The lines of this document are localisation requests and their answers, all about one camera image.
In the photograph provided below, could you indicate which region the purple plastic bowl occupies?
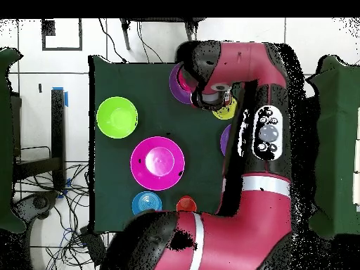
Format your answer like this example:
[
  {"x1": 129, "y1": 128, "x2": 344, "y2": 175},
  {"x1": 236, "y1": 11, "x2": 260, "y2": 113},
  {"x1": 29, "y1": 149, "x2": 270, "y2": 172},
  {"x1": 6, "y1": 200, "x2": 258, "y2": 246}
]
[
  {"x1": 219, "y1": 123, "x2": 232, "y2": 157},
  {"x1": 169, "y1": 62, "x2": 195, "y2": 105}
]

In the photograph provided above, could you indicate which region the yellow plastic cup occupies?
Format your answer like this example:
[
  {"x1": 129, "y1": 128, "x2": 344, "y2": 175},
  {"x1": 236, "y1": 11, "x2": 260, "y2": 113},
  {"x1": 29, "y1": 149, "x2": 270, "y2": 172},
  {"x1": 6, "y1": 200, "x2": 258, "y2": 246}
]
[{"x1": 212, "y1": 96, "x2": 238, "y2": 121}]

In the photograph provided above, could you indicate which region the small crimson plastic bowl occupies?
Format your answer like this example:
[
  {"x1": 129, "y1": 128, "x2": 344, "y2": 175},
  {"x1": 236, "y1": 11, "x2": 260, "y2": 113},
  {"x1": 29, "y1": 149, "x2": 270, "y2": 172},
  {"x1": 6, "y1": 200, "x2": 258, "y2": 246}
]
[{"x1": 178, "y1": 70, "x2": 195, "y2": 94}]

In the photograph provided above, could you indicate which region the large pink plastic bowl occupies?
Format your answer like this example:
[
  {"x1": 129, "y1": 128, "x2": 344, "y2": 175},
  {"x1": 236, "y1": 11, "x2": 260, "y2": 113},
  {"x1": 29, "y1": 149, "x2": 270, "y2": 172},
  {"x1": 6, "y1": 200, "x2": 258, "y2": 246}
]
[{"x1": 129, "y1": 136, "x2": 186, "y2": 191}]

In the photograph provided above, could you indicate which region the orange plastic cup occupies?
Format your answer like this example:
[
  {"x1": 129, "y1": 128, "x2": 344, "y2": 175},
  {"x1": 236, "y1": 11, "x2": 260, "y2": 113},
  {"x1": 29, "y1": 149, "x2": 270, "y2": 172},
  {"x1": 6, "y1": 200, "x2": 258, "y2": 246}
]
[{"x1": 176, "y1": 195, "x2": 198, "y2": 213}]

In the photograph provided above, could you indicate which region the dark green tablecloth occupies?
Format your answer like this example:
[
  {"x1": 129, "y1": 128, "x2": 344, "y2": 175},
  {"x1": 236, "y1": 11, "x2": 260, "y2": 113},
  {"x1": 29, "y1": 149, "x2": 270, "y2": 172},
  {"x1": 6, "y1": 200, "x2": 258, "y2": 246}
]
[{"x1": 88, "y1": 54, "x2": 290, "y2": 236}]

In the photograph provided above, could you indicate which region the light blue plastic bowl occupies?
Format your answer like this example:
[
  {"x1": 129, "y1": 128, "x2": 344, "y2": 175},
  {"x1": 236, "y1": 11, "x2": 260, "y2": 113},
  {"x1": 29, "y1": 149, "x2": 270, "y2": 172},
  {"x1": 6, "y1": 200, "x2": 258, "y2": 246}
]
[{"x1": 131, "y1": 191, "x2": 163, "y2": 216}]

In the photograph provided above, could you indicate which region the green plastic bowl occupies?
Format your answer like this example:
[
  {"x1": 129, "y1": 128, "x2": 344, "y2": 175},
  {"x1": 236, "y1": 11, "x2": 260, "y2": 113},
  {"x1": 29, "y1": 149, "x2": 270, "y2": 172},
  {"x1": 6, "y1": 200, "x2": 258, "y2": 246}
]
[{"x1": 96, "y1": 96, "x2": 139, "y2": 139}]

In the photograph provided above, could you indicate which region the blue tape strip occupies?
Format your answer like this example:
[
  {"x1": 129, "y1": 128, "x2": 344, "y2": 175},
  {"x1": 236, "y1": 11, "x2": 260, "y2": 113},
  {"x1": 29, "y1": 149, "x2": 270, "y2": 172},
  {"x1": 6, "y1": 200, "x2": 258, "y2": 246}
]
[{"x1": 52, "y1": 86, "x2": 69, "y2": 108}]

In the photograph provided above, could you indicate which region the stand with metal legs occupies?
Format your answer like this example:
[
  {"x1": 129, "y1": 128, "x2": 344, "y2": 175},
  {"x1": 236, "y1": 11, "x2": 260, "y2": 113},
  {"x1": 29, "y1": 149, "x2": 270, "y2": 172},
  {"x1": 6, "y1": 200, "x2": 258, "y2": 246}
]
[{"x1": 119, "y1": 18, "x2": 207, "y2": 51}]

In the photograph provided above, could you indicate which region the black power brick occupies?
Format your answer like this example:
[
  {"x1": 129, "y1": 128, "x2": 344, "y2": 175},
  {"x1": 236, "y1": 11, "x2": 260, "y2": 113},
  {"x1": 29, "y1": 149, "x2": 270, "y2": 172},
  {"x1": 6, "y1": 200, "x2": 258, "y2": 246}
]
[{"x1": 79, "y1": 226, "x2": 107, "y2": 266}]

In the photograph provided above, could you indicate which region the green cloth covered side table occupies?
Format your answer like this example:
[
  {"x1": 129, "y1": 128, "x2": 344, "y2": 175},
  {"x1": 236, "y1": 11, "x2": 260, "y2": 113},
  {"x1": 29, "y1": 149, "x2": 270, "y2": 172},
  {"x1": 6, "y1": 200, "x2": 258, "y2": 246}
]
[
  {"x1": 0, "y1": 47, "x2": 26, "y2": 234},
  {"x1": 306, "y1": 54, "x2": 360, "y2": 240}
]

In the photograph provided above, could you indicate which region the thin black cable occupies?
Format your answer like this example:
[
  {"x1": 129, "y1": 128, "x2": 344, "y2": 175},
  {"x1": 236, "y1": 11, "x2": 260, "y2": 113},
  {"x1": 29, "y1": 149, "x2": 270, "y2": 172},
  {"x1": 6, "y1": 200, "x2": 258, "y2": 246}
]
[
  {"x1": 98, "y1": 18, "x2": 127, "y2": 63},
  {"x1": 136, "y1": 20, "x2": 165, "y2": 63}
]

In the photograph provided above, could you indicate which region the tangled cable bundle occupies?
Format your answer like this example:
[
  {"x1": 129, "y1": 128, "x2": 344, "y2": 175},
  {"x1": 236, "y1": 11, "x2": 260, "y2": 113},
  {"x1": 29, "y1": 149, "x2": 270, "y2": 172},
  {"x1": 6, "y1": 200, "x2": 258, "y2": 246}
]
[{"x1": 13, "y1": 161, "x2": 113, "y2": 270}]

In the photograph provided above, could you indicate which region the black metal frame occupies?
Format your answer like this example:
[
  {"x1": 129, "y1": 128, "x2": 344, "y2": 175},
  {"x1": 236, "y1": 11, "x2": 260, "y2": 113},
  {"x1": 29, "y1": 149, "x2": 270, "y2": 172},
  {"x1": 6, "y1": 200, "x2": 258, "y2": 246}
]
[{"x1": 12, "y1": 88, "x2": 67, "y2": 192}]

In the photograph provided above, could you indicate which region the grey pedestal foot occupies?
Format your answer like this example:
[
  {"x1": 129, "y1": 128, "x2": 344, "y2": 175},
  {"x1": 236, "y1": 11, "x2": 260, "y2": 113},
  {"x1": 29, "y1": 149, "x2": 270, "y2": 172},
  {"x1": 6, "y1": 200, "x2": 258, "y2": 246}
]
[{"x1": 12, "y1": 191, "x2": 60, "y2": 226}]

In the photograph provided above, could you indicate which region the black square floor frame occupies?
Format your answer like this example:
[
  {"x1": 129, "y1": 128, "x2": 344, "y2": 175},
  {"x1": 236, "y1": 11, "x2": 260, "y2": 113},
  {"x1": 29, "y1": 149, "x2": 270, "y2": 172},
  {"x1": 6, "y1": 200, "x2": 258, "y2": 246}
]
[{"x1": 41, "y1": 18, "x2": 83, "y2": 51}]

